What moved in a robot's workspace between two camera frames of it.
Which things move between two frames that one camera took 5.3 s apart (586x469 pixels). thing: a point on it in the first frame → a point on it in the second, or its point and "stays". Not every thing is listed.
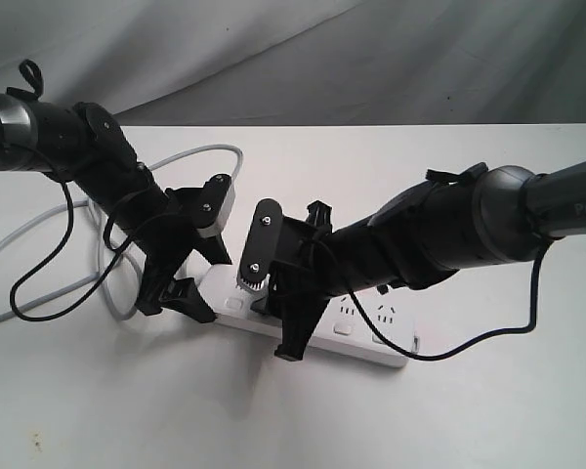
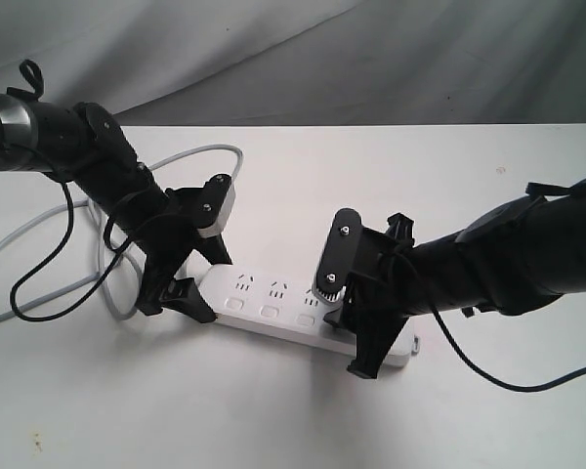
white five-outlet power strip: x=372 y=324 stays
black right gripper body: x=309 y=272 → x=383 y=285
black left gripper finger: x=184 y=296 stays
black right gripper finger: x=300 y=316 → x=375 y=337
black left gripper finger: x=166 y=268 stays
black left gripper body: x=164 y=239 stays
